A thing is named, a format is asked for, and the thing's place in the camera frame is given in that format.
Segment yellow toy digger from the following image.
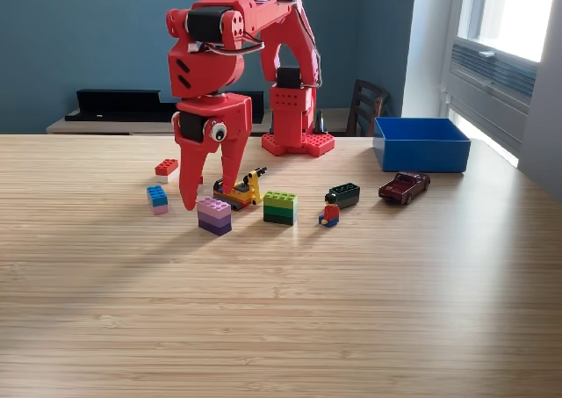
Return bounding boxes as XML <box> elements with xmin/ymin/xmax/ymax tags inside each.
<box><xmin>212</xmin><ymin>166</ymin><xmax>268</xmax><ymax>213</ymax></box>

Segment blue pink lego brick stack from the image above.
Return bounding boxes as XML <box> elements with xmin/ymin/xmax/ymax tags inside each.
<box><xmin>146</xmin><ymin>185</ymin><xmax>169</xmax><ymax>216</ymax></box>

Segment pink purple lego brick stack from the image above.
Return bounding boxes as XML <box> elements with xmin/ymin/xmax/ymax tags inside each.
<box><xmin>196</xmin><ymin>195</ymin><xmax>233</xmax><ymax>237</ymax></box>

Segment green lego brick stack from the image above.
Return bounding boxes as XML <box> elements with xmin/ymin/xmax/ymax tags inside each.
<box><xmin>263</xmin><ymin>190</ymin><xmax>299</xmax><ymax>227</ymax></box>

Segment dark green lego brick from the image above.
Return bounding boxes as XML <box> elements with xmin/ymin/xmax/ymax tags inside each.
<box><xmin>328</xmin><ymin>181</ymin><xmax>361</xmax><ymax>209</ymax></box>

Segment red white lego brick stack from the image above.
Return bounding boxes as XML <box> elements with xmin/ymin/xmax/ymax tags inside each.
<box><xmin>154</xmin><ymin>158</ymin><xmax>181</xmax><ymax>185</ymax></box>

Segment blue plastic bin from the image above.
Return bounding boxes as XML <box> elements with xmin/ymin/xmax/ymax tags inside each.
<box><xmin>372</xmin><ymin>116</ymin><xmax>472</xmax><ymax>174</ymax></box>

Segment pale wooden sideboard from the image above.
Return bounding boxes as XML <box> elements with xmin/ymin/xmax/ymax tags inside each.
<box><xmin>46</xmin><ymin>107</ymin><xmax>365</xmax><ymax>138</ymax></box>

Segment black shelf unit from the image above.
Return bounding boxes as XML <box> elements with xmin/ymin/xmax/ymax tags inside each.
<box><xmin>64</xmin><ymin>89</ymin><xmax>266</xmax><ymax>125</ymax></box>

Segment toy figure red shirt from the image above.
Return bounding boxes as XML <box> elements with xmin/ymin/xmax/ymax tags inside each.
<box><xmin>318</xmin><ymin>192</ymin><xmax>342</xmax><ymax>228</ymax></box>

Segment dark wooden chair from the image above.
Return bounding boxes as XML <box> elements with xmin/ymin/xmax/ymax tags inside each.
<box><xmin>345</xmin><ymin>78</ymin><xmax>392</xmax><ymax>138</ymax></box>

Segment dark red toy car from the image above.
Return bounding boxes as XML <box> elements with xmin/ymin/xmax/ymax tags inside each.
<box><xmin>378</xmin><ymin>171</ymin><xmax>432</xmax><ymax>206</ymax></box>

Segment grey window vent unit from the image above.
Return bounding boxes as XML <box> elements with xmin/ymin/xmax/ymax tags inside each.
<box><xmin>443</xmin><ymin>37</ymin><xmax>539</xmax><ymax>156</ymax></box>

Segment bright window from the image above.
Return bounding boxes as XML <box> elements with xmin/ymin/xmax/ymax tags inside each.
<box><xmin>456</xmin><ymin>0</ymin><xmax>558</xmax><ymax>64</ymax></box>

